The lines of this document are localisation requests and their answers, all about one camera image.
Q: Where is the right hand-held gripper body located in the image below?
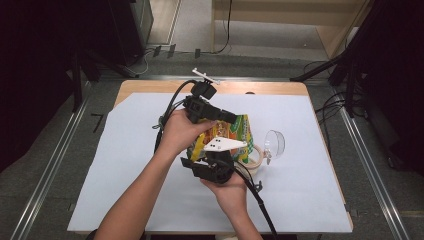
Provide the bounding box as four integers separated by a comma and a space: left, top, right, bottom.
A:
191, 136, 249, 185

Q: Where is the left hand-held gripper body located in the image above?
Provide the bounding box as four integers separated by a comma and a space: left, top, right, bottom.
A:
182, 67, 221, 124

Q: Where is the yellow green spout pouch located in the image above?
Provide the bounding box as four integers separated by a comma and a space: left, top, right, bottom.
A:
186, 114, 255, 165

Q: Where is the clear glass measuring cup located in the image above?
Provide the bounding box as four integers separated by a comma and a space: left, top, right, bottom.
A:
234, 129, 287, 178

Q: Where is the person's left hand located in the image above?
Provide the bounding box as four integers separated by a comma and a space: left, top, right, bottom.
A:
156, 108, 218, 161

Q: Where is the person's right hand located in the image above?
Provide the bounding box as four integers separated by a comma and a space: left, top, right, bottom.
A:
199, 171, 250, 216

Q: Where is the white paper sheet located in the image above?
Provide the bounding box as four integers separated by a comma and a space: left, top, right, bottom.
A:
67, 92, 354, 234

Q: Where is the black cabinet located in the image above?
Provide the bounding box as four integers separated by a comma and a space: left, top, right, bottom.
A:
108, 0, 155, 67

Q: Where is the black metal stand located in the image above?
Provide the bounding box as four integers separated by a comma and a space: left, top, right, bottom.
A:
71, 46, 138, 113
289, 0, 424, 118

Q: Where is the light wooden shelf unit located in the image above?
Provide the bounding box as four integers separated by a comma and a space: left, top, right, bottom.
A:
210, 0, 371, 60

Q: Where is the dark curtain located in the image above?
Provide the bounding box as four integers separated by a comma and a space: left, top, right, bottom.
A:
0, 0, 111, 174
346, 0, 424, 178

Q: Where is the left hand-held gripper black cable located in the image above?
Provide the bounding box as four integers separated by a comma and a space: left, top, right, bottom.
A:
152, 78, 199, 155

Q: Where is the hand-held gripper black cable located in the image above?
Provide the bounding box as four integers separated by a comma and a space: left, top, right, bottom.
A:
152, 78, 199, 155
213, 156, 280, 240

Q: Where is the right hand-held gripper black cable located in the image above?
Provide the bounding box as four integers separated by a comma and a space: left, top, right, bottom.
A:
213, 156, 280, 240

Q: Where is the metal floor rail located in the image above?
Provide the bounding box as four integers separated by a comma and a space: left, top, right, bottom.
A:
9, 81, 93, 240
333, 88, 412, 240
99, 74, 293, 83

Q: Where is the black hanging cable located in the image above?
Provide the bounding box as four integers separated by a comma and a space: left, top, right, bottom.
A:
213, 0, 234, 55

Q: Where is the black floor cable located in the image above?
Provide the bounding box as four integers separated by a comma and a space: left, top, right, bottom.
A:
314, 91, 349, 158

